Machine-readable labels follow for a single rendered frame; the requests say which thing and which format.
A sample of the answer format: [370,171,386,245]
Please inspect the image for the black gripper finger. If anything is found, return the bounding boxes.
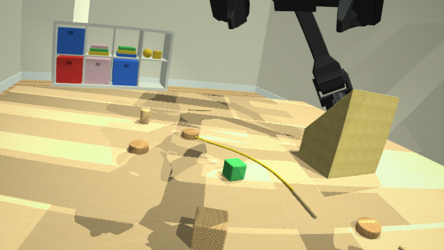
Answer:
[336,0,372,33]
[217,0,247,29]

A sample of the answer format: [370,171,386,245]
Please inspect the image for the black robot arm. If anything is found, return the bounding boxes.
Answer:
[294,11,353,110]

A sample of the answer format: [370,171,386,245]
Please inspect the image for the yellow string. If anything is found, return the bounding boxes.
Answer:
[195,136,318,218]

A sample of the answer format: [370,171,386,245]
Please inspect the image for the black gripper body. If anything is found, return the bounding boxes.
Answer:
[210,0,384,26]

